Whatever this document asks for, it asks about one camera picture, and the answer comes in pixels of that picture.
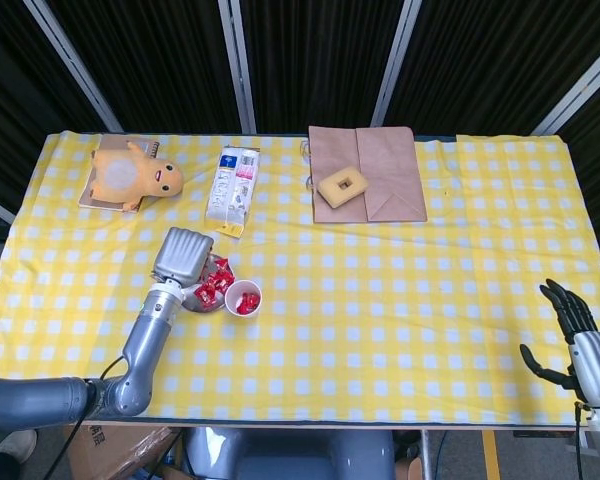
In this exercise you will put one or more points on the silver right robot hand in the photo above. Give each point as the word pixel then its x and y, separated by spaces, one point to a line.
pixel 592 365

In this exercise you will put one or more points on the brown spiral notebook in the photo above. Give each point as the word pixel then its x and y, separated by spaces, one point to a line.
pixel 111 142

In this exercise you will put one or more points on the brown cardboard box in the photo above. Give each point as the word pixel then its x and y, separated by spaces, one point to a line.
pixel 115 447

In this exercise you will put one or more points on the red candy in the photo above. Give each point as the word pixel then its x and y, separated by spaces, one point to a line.
pixel 217 280
pixel 223 264
pixel 206 296
pixel 250 300
pixel 239 305

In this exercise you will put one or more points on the yellow plush animal toy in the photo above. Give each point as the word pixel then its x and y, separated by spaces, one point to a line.
pixel 145 175

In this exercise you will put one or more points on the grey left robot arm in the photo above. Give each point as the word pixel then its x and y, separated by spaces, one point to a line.
pixel 145 340

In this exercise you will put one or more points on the brown paper bag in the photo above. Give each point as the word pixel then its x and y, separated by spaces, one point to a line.
pixel 390 170

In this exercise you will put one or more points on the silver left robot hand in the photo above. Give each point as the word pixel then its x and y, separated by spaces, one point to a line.
pixel 182 255

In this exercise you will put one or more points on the grey robot torso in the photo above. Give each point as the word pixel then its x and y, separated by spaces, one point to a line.
pixel 290 455

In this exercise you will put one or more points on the metal table leg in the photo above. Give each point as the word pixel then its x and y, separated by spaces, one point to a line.
pixel 426 455

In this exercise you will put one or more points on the yellow sponge with hole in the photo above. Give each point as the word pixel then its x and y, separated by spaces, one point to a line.
pixel 330 192

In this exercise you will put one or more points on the white paper cup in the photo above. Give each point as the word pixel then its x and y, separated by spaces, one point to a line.
pixel 231 291

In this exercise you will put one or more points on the yellow white checkered tablecloth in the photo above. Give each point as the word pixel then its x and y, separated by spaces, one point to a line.
pixel 380 300

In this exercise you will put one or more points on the white plastic food package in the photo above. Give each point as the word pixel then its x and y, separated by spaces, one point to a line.
pixel 230 195

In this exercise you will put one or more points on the beige shoe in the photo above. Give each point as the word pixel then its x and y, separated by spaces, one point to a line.
pixel 15 442

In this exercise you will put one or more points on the round metal plate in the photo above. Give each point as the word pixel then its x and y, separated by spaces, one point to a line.
pixel 194 305

